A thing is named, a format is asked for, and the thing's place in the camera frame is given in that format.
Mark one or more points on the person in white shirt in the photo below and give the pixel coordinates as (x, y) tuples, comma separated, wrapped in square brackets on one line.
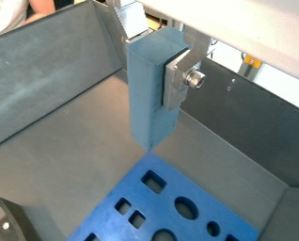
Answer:
[(19, 12)]

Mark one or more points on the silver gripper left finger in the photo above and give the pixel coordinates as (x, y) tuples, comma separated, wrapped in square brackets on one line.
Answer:
[(131, 19)]

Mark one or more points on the black curved bracket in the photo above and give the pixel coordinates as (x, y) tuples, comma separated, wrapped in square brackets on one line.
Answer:
[(16, 227)]

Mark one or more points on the grey bin enclosure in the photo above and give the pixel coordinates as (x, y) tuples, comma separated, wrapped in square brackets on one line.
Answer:
[(66, 139)]

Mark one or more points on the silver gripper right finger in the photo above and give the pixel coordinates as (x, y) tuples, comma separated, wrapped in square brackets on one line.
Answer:
[(182, 73)]

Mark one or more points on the blue shape-sorting board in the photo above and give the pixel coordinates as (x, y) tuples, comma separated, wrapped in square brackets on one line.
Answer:
[(156, 204)]

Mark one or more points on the blue rectangular block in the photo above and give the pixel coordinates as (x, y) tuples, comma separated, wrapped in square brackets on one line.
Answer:
[(152, 121)]

